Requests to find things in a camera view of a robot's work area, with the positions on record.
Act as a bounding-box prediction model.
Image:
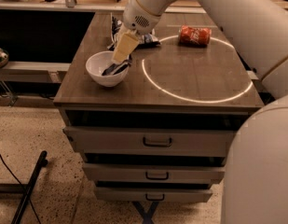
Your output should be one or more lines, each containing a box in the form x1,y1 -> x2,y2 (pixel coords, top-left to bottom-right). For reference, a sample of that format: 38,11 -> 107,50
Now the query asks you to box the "top grey drawer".
63,127 -> 235,157

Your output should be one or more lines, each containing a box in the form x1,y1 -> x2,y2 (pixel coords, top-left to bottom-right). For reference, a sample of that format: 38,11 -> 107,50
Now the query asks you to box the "black stand leg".
0,151 -> 48,224

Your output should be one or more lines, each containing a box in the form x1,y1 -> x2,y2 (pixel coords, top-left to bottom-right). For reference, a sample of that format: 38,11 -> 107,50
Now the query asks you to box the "grey drawer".
63,127 -> 235,157
94,188 -> 213,203
83,163 -> 225,184

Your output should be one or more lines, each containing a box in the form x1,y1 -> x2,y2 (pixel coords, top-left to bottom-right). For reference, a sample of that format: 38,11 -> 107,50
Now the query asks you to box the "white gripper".
112,0 -> 160,63

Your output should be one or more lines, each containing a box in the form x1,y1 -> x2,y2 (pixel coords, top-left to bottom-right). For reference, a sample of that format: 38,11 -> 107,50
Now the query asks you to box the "middle grey drawer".
83,163 -> 225,184

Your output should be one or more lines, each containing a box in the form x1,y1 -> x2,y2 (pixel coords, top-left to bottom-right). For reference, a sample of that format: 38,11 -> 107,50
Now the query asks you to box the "blue white chip bag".
107,16 -> 160,50

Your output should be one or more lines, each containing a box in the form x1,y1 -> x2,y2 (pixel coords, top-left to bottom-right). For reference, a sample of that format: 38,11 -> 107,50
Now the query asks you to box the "red soda can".
178,25 -> 212,46

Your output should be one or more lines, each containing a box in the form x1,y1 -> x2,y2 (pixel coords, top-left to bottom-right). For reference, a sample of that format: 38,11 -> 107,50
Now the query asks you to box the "grey drawer cabinet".
53,12 -> 265,224

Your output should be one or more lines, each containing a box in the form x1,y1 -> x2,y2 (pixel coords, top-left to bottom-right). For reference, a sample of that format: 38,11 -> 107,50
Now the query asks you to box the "dark blue rxbar wrapper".
103,59 -> 131,76

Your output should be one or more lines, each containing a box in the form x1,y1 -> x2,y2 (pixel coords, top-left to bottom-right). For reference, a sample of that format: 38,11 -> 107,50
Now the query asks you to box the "black floor cable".
0,144 -> 42,224

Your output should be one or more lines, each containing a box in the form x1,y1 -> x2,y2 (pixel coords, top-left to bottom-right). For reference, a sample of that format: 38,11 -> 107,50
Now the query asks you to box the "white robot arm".
115,0 -> 288,224

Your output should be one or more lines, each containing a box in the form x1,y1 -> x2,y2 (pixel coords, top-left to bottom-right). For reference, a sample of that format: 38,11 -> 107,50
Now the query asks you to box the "plate with items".
0,48 -> 9,68

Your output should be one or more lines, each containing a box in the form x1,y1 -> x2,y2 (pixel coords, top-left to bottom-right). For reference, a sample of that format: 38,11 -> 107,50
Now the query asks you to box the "white ceramic bowl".
86,51 -> 129,87

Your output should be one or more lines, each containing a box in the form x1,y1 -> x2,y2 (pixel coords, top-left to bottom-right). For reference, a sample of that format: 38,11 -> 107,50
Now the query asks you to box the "bottom grey drawer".
94,188 -> 213,203

